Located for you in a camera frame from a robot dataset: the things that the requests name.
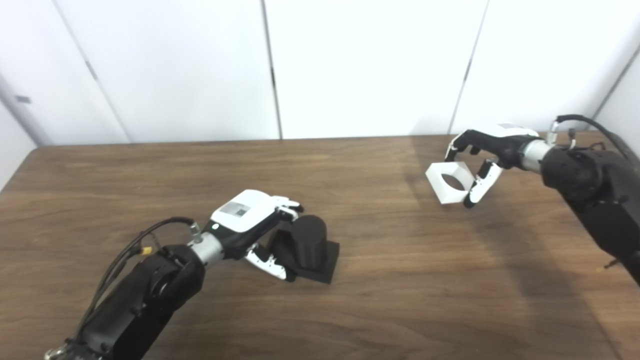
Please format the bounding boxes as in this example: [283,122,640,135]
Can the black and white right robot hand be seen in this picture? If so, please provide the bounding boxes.
[444,123,541,209]

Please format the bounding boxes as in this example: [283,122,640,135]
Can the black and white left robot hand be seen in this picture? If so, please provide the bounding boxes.
[210,189,305,282]

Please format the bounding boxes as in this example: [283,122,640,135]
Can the white square piece with hole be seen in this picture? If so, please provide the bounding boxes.
[425,161,473,205]

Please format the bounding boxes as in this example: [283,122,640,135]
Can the black peg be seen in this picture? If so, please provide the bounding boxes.
[265,215,341,285]

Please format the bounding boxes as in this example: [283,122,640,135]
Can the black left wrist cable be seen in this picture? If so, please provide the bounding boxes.
[44,216,202,360]

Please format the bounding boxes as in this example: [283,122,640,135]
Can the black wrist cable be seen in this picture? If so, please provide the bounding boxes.
[44,216,202,360]
[547,114,640,168]

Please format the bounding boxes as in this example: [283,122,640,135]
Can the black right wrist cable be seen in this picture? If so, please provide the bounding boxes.
[547,114,640,168]

